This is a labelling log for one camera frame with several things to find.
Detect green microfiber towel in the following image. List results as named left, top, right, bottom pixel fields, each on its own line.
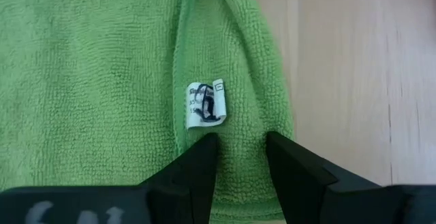
left=0, top=0, right=296, bottom=224

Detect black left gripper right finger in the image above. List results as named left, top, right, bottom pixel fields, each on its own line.
left=265, top=131, right=381, bottom=224

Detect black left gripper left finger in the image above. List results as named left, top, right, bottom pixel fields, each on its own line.
left=139, top=132, right=219, bottom=224

